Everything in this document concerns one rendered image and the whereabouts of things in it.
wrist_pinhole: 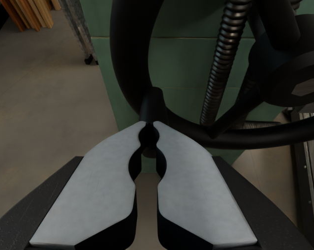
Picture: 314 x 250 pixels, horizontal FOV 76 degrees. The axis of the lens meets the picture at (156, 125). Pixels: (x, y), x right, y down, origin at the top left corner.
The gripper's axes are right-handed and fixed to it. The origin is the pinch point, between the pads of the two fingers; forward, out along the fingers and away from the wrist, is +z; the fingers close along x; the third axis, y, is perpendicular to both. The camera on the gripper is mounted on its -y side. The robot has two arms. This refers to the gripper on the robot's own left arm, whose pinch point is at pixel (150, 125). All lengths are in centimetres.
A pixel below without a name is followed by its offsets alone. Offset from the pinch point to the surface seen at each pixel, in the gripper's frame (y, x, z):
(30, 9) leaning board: -9, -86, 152
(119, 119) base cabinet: 18.9, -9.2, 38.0
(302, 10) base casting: -6.9, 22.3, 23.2
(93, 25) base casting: -4.5, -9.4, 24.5
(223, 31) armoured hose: -4.5, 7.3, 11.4
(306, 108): 12.2, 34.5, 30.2
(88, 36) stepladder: 5, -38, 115
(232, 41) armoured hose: -3.7, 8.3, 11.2
